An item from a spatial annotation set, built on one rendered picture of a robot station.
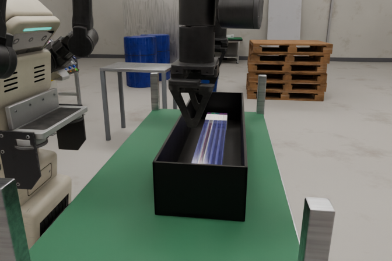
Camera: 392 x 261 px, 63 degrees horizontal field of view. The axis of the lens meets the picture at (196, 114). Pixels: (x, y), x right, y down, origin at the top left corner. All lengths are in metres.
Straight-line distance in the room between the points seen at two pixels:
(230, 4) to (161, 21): 7.29
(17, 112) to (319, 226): 0.76
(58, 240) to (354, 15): 10.29
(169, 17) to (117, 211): 7.18
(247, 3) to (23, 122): 0.68
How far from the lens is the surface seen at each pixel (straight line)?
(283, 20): 9.75
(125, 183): 0.76
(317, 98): 5.46
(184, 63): 0.50
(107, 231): 0.62
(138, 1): 7.88
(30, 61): 1.00
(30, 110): 0.98
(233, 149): 0.89
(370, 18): 10.74
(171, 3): 7.71
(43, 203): 1.06
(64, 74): 1.18
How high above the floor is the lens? 1.32
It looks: 17 degrees down
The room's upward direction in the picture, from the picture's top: straight up
